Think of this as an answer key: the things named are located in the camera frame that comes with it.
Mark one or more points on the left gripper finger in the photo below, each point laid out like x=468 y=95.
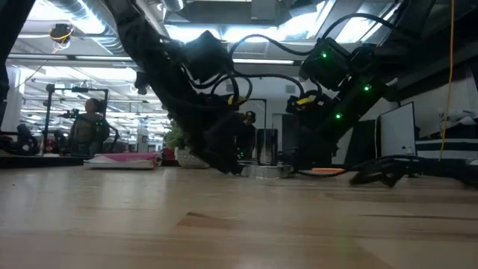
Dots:
x=228 y=145

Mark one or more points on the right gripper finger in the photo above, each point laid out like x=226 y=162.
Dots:
x=313 y=151

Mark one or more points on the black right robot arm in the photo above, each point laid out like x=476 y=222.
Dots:
x=392 y=56

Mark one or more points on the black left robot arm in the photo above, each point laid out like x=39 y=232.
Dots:
x=149 y=48

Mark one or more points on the orange sticky note pad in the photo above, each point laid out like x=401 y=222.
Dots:
x=328 y=170

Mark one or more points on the person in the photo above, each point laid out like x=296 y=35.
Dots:
x=87 y=129
x=249 y=116

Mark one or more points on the green artificial potted plant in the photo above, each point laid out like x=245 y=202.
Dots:
x=177 y=140

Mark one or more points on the pink white package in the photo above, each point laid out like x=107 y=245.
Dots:
x=138 y=156

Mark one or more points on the black robot rig with arms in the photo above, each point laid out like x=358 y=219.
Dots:
x=49 y=112

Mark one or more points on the yellow black ceiling reel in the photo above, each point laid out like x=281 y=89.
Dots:
x=61 y=31

